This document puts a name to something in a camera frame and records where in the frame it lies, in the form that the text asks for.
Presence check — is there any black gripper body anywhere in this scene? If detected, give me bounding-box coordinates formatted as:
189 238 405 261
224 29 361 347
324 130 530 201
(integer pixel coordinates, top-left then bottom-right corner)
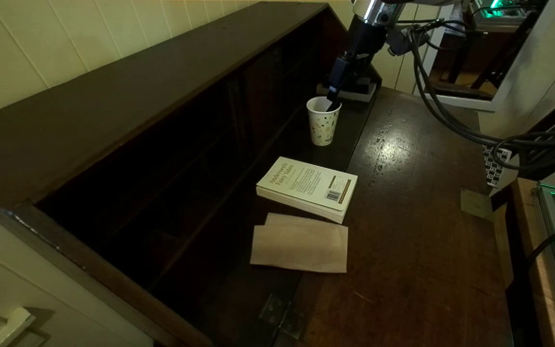
341 14 393 68

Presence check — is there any white dotted paper cup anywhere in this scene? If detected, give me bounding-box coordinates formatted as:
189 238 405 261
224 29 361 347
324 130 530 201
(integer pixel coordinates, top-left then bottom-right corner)
305 95 345 149

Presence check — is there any white tray of black items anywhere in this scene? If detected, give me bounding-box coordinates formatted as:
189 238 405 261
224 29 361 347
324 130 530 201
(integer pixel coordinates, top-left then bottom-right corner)
314 72 380 105

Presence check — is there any white paperback book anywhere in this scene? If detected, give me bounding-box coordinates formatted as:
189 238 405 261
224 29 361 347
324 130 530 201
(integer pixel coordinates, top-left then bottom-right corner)
255 155 361 226

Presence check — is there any white perforated basket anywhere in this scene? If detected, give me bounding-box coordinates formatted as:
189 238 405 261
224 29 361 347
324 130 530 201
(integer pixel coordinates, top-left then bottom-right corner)
480 141 517 193

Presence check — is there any small paper tag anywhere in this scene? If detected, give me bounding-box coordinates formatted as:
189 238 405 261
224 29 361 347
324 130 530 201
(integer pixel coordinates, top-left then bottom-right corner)
459 187 496 220

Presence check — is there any dark wooden secretary desk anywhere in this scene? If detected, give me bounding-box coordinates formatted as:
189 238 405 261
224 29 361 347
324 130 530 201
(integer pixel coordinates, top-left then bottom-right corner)
0 0 517 347

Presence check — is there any light wooden table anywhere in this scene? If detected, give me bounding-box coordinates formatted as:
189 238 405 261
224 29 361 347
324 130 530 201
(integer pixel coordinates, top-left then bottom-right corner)
511 178 555 347

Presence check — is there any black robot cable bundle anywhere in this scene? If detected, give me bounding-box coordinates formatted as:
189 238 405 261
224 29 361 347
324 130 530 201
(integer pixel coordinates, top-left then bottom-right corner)
386 16 555 172

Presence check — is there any thin black cable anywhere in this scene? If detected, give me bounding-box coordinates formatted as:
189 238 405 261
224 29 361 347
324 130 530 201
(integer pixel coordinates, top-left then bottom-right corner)
524 220 555 267

